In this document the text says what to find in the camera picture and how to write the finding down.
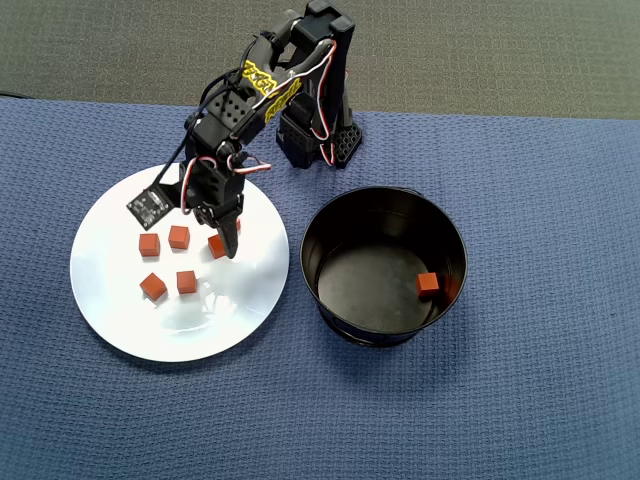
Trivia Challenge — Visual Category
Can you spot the small camera circuit board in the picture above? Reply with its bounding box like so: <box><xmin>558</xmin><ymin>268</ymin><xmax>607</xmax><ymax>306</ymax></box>
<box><xmin>125</xmin><ymin>187</ymin><xmax>171</xmax><ymax>233</ymax></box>

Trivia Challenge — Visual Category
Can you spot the white round plate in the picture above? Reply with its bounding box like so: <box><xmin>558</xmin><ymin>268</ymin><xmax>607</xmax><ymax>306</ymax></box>
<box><xmin>69</xmin><ymin>162</ymin><xmax>291</xmax><ymax>364</ymax></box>

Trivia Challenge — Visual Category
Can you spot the black metal bucket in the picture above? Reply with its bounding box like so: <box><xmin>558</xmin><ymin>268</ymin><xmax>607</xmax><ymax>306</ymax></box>
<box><xmin>298</xmin><ymin>185</ymin><xmax>470</xmax><ymax>350</ymax></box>

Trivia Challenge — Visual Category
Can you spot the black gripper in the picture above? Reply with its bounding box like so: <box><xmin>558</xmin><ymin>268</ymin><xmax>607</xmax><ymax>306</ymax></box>
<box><xmin>182</xmin><ymin>154</ymin><xmax>246</xmax><ymax>260</ymax></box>

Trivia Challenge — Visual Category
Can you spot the blue woven table cloth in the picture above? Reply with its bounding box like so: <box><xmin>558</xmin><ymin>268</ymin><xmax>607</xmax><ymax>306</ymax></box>
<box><xmin>0</xmin><ymin>97</ymin><xmax>640</xmax><ymax>480</ymax></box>

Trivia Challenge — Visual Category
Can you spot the thin black camera cable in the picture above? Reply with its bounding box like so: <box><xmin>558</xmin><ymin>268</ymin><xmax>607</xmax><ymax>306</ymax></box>
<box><xmin>147</xmin><ymin>67</ymin><xmax>251</xmax><ymax>194</ymax></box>

